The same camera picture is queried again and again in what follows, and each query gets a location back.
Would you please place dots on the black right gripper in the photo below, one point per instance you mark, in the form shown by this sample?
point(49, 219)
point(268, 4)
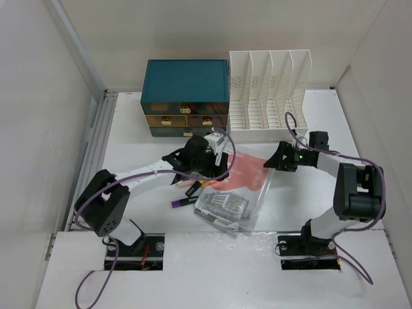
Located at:
point(285, 164)

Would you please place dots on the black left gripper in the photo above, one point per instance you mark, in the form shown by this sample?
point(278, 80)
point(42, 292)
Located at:
point(214, 170)

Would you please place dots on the grey booklet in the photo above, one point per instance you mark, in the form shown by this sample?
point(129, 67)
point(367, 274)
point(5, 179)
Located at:
point(224, 209)

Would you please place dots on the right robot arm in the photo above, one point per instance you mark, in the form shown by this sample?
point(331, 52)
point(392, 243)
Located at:
point(359, 194)

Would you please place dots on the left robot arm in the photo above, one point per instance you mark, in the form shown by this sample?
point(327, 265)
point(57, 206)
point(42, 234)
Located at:
point(103, 202)

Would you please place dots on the yellow cap black highlighter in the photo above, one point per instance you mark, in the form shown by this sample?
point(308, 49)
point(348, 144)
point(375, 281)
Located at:
point(195, 187)

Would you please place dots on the middle right amber drawer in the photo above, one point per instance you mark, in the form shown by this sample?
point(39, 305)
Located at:
point(207, 120)

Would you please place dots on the purple cap black highlighter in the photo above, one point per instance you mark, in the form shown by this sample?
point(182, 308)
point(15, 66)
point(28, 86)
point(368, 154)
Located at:
point(184, 202)

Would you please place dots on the bottom dark drawer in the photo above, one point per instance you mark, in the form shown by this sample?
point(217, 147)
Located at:
point(179, 131)

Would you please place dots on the middle left amber drawer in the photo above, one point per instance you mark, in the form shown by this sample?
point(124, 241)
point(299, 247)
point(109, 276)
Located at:
point(166, 120)

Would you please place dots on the teal drawer organizer cabinet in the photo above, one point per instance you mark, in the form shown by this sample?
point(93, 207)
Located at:
point(186, 80)

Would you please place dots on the white file rack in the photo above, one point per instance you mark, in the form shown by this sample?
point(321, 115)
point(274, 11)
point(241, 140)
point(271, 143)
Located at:
point(267, 90)

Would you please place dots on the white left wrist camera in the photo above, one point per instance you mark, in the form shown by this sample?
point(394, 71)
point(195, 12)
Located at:
point(216, 141)

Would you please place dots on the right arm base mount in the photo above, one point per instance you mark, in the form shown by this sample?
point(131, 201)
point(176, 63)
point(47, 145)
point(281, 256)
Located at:
point(299, 252)

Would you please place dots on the aluminium frame rail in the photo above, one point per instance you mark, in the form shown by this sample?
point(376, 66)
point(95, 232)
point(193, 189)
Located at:
point(100, 114)

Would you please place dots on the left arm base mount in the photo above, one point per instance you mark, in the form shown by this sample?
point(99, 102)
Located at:
point(148, 257)

